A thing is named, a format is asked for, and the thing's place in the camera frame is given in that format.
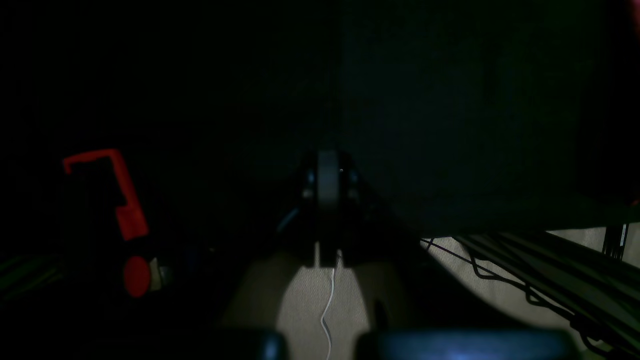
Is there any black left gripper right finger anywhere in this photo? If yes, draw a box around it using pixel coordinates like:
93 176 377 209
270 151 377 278
327 150 580 360

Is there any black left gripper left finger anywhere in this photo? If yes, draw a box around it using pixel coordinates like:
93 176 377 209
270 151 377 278
197 151 329 360

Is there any red black left clamp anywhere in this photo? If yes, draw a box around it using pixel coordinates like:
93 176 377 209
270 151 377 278
62 148 170 299

